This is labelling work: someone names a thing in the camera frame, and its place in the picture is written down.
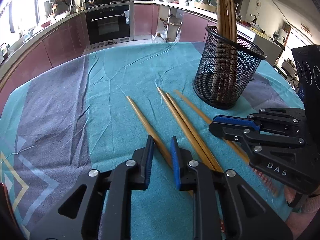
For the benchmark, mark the bunch of wooden chopsticks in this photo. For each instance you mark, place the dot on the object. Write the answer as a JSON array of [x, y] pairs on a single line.
[[226, 10]]

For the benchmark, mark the black built-in oven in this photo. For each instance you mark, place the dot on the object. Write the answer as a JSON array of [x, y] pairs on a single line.
[[107, 25]]

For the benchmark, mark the person's right hand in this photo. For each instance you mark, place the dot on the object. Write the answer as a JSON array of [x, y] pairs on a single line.
[[291, 193]]

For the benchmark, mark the black mesh holder cup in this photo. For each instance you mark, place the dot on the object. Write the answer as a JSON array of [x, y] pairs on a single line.
[[207, 62]]

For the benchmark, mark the long pink base cabinet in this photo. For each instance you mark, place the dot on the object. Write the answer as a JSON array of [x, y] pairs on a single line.
[[57, 42]]

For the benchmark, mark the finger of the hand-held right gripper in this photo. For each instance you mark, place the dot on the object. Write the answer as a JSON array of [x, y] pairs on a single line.
[[235, 121], [225, 131]]

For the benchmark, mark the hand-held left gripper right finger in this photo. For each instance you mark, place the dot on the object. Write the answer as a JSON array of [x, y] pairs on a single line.
[[175, 162]]

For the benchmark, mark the blue and grey tablecloth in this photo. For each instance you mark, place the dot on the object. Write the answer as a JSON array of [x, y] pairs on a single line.
[[112, 67]]

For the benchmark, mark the wooden chopstick with floral end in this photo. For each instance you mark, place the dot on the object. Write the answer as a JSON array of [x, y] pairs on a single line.
[[192, 106], [142, 120], [180, 120], [193, 130]]

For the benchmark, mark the narrow pink base cabinet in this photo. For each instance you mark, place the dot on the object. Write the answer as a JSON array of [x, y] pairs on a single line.
[[145, 20]]

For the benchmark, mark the wok with glass lid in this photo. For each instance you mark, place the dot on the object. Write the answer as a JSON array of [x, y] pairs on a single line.
[[95, 0]]

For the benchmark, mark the black frying pan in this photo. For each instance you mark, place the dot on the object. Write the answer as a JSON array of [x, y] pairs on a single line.
[[70, 0]]

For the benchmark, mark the large kitchen window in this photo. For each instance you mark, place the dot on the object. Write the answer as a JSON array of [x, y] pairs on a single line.
[[25, 5]]

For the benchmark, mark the pink island base cabinet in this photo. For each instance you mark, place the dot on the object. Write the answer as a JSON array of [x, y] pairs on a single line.
[[192, 27]]

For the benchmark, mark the clear plastic oil bottle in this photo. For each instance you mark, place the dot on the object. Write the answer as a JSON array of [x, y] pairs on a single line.
[[158, 38]]

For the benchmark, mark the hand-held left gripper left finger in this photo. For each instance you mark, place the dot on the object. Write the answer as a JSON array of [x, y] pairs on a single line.
[[150, 160]]

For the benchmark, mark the decorative wall clock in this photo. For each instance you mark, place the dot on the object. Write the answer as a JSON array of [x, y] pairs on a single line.
[[258, 3]]

